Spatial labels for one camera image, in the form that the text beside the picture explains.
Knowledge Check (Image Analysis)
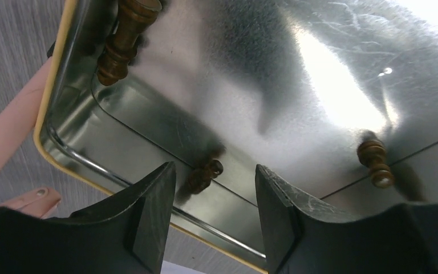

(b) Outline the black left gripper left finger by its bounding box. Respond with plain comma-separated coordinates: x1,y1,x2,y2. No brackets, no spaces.
0,162,176,273

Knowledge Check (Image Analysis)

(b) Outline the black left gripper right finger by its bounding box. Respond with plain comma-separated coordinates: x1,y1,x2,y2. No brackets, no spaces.
255,165,438,273

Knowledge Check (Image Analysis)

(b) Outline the dark pawn tin left edge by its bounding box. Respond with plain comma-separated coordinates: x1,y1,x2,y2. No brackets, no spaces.
186,159,224,194

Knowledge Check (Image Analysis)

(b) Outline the dark pawn tin bottom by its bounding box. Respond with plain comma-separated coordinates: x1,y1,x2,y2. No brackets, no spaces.
356,140,395,188

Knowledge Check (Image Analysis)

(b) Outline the gold-rimmed metal tin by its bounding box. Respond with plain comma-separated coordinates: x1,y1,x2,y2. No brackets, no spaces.
34,1,438,272

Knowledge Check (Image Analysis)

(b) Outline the pink tripod stand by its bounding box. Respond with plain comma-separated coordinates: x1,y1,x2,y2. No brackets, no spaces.
0,57,62,219

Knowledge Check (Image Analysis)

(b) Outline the dark wooden bishop in tin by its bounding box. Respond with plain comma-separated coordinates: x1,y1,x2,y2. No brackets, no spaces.
96,0,162,86

